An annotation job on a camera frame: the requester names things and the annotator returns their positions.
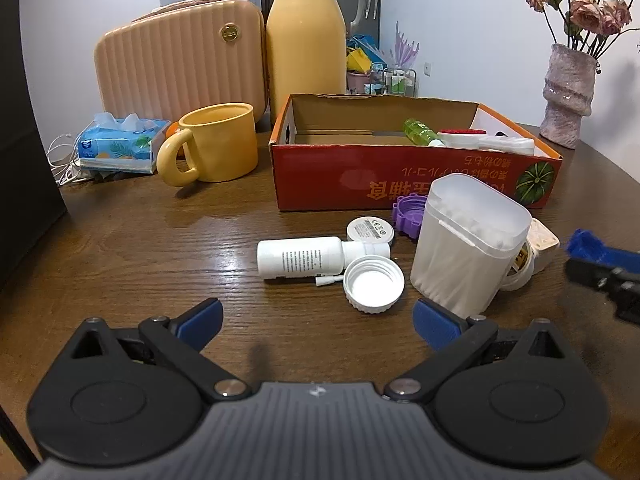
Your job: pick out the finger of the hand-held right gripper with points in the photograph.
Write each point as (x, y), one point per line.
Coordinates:
(590, 272)
(595, 250)

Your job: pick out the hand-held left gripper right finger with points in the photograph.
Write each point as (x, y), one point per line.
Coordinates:
(435, 325)

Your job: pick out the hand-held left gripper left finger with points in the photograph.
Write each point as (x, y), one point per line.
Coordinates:
(200, 322)

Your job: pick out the white flip-lid box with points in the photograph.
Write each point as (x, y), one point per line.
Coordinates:
(542, 240)

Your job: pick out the white ribbed cap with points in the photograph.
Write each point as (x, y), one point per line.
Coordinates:
(372, 285)

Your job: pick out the translucent cotton swab box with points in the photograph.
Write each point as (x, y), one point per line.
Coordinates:
(460, 250)

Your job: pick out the purple notched cap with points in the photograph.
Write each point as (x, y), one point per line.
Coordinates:
(407, 215)

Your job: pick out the white round case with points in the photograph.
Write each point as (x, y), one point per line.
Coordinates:
(370, 230)

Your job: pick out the white labelled bottle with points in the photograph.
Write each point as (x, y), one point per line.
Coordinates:
(300, 257)

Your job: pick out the red and white lint brush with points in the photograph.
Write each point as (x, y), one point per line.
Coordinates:
(505, 145)

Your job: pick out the red cardboard box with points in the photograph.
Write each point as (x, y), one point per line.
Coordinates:
(325, 175)

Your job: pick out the green spray bottle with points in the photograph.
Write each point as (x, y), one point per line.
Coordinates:
(417, 130)

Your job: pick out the small white nozzle tube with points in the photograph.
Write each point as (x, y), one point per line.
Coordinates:
(330, 279)

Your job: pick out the pink stone vase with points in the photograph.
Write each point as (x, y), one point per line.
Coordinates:
(567, 100)

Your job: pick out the yellow mug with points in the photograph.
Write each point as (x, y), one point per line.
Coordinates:
(225, 145)

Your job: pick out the blue tissue pack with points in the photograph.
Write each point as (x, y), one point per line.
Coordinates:
(120, 150)

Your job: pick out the orange fruit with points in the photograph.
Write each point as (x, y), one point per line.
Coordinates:
(172, 130)

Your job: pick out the dried rose bouquet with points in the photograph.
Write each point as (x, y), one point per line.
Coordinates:
(587, 12)

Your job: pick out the black paper bag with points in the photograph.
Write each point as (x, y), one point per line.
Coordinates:
(20, 160)

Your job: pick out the pink bucket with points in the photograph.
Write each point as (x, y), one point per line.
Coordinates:
(357, 82)

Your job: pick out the pink ribbed suitcase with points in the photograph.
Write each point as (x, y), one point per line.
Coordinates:
(175, 60)

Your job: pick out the yellow bag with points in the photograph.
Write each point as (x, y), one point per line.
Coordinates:
(360, 60)

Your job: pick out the yellow thermos jug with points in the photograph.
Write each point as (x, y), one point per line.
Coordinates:
(305, 50)

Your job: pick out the paper sheet on door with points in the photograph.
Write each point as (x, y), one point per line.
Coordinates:
(255, 1)

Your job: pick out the purple coral wall sticker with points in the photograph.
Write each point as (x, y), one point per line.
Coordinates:
(405, 45)

